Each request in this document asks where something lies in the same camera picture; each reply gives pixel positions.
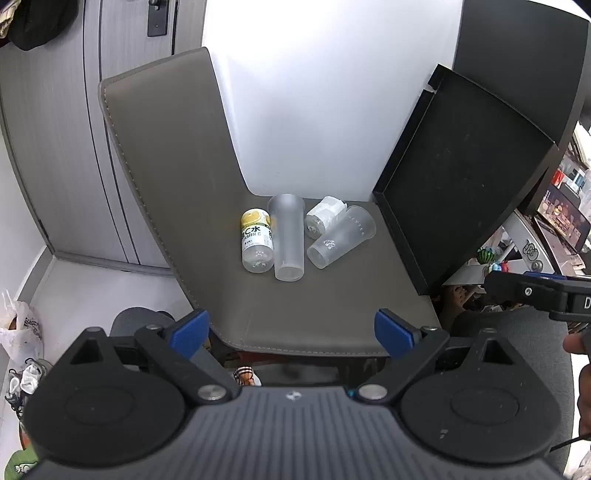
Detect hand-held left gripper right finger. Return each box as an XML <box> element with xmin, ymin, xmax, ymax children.
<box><xmin>347</xmin><ymin>308</ymin><xmax>514</xmax><ymax>401</ymax></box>

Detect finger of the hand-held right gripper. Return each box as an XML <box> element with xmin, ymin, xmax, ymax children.
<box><xmin>484</xmin><ymin>270</ymin><xmax>572</xmax><ymax>320</ymax></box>

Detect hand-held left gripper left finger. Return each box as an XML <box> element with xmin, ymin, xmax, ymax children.
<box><xmin>68</xmin><ymin>308</ymin><xmax>242</xmax><ymax>403</ymax></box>

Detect short frosted plastic cup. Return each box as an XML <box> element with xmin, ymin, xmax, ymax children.
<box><xmin>307</xmin><ymin>205</ymin><xmax>377</xmax><ymax>270</ymax></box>

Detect tall frosted plastic cup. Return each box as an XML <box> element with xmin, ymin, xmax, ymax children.
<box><xmin>267</xmin><ymin>193</ymin><xmax>306</xmax><ymax>282</ymax></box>

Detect person's right hand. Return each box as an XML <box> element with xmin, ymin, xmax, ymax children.
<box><xmin>562</xmin><ymin>331</ymin><xmax>591</xmax><ymax>435</ymax></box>

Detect white cabinet with stickers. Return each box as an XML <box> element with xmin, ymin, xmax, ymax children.
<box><xmin>442</xmin><ymin>209</ymin><xmax>557</xmax><ymax>288</ymax></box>

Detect grey round stool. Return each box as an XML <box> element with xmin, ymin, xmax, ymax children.
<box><xmin>109</xmin><ymin>306</ymin><xmax>177</xmax><ymax>339</ymax></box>

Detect plaid patterned item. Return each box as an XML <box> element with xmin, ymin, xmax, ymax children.
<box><xmin>233</xmin><ymin>366</ymin><xmax>262</xmax><ymax>387</ymax></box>

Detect laptop with lit screen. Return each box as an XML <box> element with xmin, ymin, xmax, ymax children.
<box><xmin>532</xmin><ymin>184</ymin><xmax>591</xmax><ymax>278</ymax></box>

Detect clear bottle with yellow label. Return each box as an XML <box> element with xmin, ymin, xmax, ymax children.
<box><xmin>240</xmin><ymin>208</ymin><xmax>276</xmax><ymax>274</ymax></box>

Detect black flat board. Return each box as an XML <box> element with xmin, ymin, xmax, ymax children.
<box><xmin>372</xmin><ymin>64</ymin><xmax>560</xmax><ymax>296</ymax></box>

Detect white-labelled plastic bottle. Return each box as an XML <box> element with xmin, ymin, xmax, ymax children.
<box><xmin>304</xmin><ymin>196</ymin><xmax>348</xmax><ymax>240</ymax></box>

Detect grey leather desk mat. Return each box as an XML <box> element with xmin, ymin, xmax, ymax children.
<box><xmin>98</xmin><ymin>46</ymin><xmax>442</xmax><ymax>359</ymax></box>

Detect grey and white shoes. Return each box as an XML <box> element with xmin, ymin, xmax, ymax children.
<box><xmin>4</xmin><ymin>359</ymin><xmax>54</xmax><ymax>418</ymax></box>

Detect white plastic bag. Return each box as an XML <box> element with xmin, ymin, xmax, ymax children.
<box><xmin>0</xmin><ymin>289</ymin><xmax>45</xmax><ymax>371</ymax></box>

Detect green printed item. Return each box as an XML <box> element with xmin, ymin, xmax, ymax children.
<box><xmin>6</xmin><ymin>449</ymin><xmax>41</xmax><ymax>477</ymax></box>

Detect grey wooden wardrobe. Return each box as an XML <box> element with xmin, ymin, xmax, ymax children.
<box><xmin>0</xmin><ymin>0</ymin><xmax>209</xmax><ymax>278</ymax></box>

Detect black panel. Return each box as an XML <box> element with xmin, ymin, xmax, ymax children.
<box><xmin>451</xmin><ymin>0</ymin><xmax>591</xmax><ymax>149</ymax></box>

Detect dark hat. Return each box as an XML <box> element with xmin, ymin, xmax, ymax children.
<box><xmin>0</xmin><ymin>0</ymin><xmax>80</xmax><ymax>51</ymax></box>

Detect black cable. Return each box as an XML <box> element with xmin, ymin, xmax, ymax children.
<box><xmin>549</xmin><ymin>433</ymin><xmax>591</xmax><ymax>457</ymax></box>

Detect black door handle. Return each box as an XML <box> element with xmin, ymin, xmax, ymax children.
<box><xmin>147</xmin><ymin>0</ymin><xmax>173</xmax><ymax>38</ymax></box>

